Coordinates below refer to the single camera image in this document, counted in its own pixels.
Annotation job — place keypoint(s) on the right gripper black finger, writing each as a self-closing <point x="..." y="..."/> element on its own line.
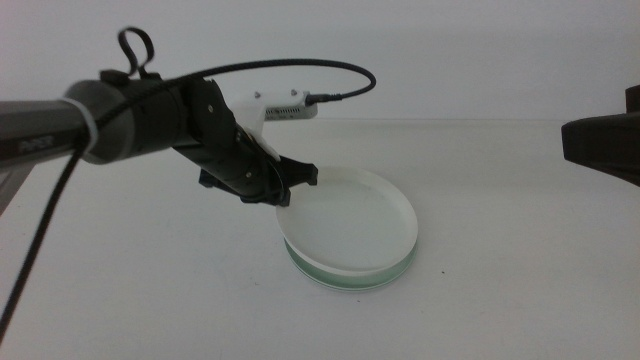
<point x="605" y="145"/>

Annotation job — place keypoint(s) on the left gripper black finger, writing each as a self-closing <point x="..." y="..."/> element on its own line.
<point x="281" y="197"/>
<point x="255" y="197"/>

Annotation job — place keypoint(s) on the white shallow bowl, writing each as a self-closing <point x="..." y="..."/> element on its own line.
<point x="350" y="220"/>

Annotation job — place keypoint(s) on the grey shallow bowl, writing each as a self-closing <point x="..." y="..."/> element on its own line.
<point x="352" y="289"/>

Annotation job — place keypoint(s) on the pale green shallow bowl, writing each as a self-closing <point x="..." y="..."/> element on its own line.
<point x="395" y="272"/>

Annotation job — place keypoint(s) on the left black Piper arm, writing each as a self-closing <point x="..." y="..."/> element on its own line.
<point x="30" y="130"/>

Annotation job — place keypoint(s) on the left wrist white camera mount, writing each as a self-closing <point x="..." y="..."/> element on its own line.
<point x="255" y="107"/>

